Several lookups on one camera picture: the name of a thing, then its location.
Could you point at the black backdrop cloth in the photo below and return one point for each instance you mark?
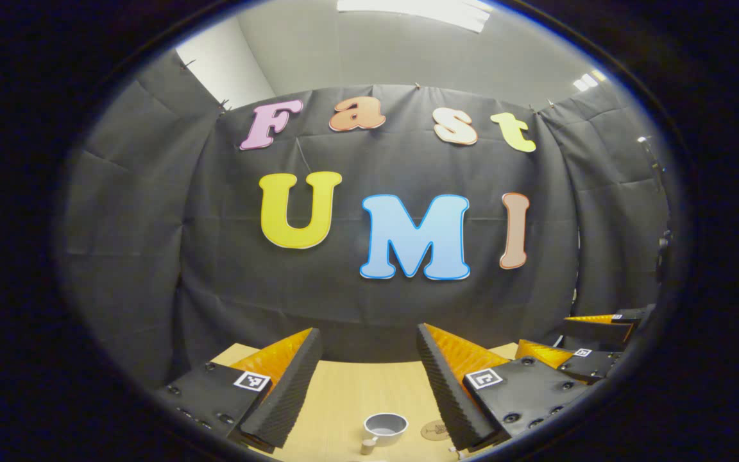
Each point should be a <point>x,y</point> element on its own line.
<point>215,256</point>

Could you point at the round cork coaster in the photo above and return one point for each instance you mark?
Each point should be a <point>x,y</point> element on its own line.
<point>433,431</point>

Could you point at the ceiling light panel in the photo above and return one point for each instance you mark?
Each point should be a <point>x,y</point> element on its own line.
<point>414,13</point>
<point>589,81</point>

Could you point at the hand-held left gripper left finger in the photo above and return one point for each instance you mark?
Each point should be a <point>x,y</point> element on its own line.
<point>286,398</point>

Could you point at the light wooden desktop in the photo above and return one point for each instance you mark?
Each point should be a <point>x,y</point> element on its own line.
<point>344,398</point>

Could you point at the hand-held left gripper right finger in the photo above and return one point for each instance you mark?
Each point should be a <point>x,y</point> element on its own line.
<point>446,398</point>

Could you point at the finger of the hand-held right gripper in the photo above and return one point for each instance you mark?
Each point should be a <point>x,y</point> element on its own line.
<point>600,333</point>
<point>591,366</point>

